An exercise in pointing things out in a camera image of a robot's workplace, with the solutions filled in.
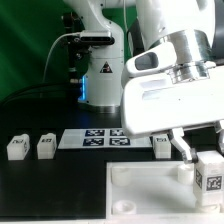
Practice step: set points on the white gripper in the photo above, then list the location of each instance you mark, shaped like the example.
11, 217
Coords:
153, 104

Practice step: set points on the white square table top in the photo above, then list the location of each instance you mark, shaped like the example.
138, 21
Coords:
150, 193

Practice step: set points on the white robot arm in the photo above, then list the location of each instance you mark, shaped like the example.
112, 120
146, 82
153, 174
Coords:
188, 24

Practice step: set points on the white marker sheet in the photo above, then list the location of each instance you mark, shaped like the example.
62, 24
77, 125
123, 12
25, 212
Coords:
100, 138

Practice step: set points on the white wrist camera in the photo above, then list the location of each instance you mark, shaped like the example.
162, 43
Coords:
152, 61

